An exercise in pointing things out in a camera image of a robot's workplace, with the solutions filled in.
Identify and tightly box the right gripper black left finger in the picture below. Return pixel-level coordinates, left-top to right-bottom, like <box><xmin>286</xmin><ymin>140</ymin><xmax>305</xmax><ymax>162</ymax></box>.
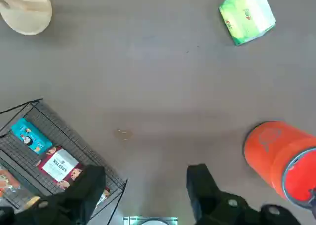
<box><xmin>0</xmin><ymin>164</ymin><xmax>106</xmax><ymax>225</ymax></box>

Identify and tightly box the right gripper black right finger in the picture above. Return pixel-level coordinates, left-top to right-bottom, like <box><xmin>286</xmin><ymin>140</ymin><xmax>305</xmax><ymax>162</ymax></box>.
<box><xmin>186</xmin><ymin>163</ymin><xmax>303</xmax><ymax>225</ymax></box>

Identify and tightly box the orange bin with hinged lid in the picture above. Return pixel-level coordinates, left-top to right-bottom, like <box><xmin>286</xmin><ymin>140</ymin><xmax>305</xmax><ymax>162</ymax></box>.
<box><xmin>243</xmin><ymin>121</ymin><xmax>316</xmax><ymax>210</ymax></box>

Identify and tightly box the green tissue pack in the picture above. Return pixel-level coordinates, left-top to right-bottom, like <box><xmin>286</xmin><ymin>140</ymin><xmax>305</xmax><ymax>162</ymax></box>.
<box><xmin>218</xmin><ymin>0</ymin><xmax>277</xmax><ymax>47</ymax></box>

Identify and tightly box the red Walkers biscuit box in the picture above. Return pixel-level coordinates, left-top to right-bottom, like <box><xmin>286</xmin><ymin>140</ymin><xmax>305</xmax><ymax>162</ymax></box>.
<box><xmin>37</xmin><ymin>146</ymin><xmax>111</xmax><ymax>201</ymax></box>

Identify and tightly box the teal snack packet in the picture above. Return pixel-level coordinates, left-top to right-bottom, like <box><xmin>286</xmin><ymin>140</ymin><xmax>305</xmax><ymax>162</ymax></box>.
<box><xmin>10</xmin><ymin>118</ymin><xmax>53</xmax><ymax>157</ymax></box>

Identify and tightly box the wooden paper towel holder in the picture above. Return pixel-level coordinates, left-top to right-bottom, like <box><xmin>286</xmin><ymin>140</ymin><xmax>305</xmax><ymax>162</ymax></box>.
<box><xmin>0</xmin><ymin>0</ymin><xmax>53</xmax><ymax>36</ymax></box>

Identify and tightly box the black wire rack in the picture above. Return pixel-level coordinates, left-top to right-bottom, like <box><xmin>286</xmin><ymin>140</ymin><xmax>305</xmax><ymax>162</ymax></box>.
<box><xmin>0</xmin><ymin>98</ymin><xmax>128</xmax><ymax>221</ymax></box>

